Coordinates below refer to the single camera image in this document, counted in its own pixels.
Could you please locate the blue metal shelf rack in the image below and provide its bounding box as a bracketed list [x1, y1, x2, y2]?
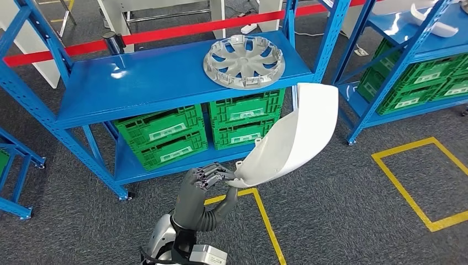
[0, 126, 47, 221]
[0, 0, 354, 202]
[331, 0, 468, 146]

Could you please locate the white board panel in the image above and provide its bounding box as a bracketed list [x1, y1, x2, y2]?
[257, 0, 284, 33]
[0, 0, 61, 89]

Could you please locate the black barrier belt post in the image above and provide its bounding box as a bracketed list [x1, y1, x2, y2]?
[102, 31, 127, 55]

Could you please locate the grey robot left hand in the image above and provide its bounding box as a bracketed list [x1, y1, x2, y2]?
[172, 163, 240, 232]

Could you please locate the white curved car body part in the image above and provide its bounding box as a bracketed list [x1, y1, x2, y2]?
[409, 3, 460, 39]
[229, 82, 339, 189]

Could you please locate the silver wheel hubcap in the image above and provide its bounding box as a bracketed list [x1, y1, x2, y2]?
[203, 34, 286, 91]

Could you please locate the yellow floor tape square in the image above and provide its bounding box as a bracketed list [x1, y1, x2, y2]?
[371, 137, 468, 233]
[204, 188, 288, 265]

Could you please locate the white table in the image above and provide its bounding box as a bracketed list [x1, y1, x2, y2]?
[97, 0, 227, 53]

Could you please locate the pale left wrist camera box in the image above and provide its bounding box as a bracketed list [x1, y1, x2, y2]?
[189, 244, 228, 265]

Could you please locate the red barrier belt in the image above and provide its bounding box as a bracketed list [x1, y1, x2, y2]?
[3, 0, 366, 68]

